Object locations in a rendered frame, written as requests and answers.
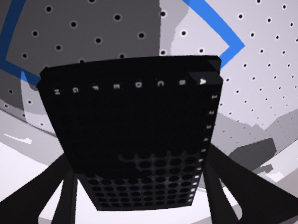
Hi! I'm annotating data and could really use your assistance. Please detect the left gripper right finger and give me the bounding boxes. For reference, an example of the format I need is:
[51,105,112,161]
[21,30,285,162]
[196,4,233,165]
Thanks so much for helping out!
[202,143,298,224]

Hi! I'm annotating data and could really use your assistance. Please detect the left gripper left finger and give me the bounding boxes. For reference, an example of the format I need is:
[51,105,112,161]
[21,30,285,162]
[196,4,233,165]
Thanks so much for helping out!
[0,153,78,224]

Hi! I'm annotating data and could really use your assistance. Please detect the blue tape outline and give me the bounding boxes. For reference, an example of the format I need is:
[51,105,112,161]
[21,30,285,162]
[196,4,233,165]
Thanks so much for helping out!
[0,0,245,87]

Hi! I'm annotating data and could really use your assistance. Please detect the black well plate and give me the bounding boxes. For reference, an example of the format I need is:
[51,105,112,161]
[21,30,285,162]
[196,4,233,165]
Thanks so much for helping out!
[37,55,223,212]

